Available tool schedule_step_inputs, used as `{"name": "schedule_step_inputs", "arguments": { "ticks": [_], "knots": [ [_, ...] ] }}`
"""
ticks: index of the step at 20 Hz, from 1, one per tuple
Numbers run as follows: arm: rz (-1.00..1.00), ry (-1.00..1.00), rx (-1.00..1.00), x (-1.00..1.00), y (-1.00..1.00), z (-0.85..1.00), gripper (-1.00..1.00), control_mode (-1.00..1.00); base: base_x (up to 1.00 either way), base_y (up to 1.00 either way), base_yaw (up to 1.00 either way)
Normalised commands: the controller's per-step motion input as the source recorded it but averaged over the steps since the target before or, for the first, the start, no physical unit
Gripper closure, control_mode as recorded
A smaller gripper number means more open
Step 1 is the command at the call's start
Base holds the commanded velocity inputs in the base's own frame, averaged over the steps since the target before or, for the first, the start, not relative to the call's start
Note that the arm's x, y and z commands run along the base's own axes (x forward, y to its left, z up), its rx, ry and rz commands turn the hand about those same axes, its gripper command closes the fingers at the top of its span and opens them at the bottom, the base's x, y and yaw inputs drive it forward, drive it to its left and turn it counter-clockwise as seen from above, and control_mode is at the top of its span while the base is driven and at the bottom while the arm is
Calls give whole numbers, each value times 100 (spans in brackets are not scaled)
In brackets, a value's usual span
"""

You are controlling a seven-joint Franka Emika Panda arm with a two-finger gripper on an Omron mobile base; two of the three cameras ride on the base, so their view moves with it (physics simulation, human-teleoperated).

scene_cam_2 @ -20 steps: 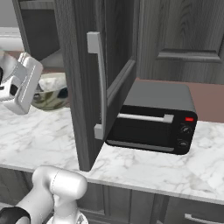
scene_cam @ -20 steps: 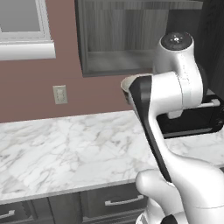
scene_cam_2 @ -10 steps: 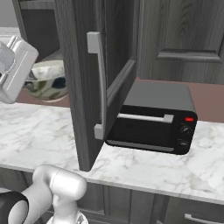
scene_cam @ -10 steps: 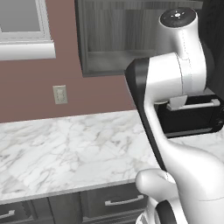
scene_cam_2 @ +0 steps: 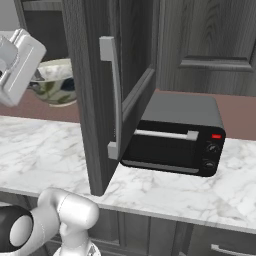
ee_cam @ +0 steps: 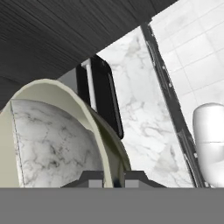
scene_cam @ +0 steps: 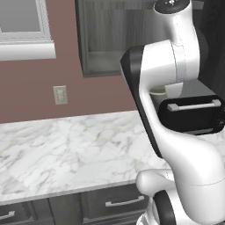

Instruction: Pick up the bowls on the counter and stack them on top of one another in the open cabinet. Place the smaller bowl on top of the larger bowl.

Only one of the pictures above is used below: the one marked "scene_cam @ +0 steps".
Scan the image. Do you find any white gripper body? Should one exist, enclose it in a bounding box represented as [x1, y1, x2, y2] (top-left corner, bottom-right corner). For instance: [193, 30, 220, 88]
[163, 82, 185, 99]

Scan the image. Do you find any pale bowl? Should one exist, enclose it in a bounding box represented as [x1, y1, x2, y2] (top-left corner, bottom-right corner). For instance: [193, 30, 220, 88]
[149, 86, 168, 97]

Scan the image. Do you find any dark cabinet door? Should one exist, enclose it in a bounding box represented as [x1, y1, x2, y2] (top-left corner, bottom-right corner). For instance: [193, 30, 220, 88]
[192, 0, 225, 95]

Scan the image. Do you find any dark base cabinet panel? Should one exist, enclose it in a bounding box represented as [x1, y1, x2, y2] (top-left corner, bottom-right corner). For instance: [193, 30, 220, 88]
[47, 192, 83, 225]

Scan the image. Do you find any black toaster oven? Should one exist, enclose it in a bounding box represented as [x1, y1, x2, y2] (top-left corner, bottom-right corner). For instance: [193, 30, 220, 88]
[149, 78, 225, 136]

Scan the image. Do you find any dark drawer front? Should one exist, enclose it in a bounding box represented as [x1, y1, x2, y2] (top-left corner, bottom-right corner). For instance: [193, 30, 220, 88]
[79, 182, 151, 221]
[0, 201, 33, 225]

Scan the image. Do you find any white framed window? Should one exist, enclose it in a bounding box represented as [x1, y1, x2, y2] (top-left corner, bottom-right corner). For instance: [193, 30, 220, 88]
[0, 0, 57, 62]

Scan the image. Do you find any silver toaster oven handle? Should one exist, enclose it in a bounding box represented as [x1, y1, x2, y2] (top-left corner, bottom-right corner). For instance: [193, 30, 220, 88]
[167, 98, 222, 113]

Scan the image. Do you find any grey open wall cabinet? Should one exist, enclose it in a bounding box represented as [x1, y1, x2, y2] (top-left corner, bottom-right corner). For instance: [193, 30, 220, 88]
[75, 0, 206, 78]

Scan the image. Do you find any beige wall outlet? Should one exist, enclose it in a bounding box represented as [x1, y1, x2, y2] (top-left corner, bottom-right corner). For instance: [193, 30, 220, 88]
[52, 84, 69, 105]

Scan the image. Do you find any silver drawer handle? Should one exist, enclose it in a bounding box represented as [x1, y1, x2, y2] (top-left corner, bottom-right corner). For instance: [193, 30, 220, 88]
[0, 210, 17, 221]
[105, 195, 146, 208]

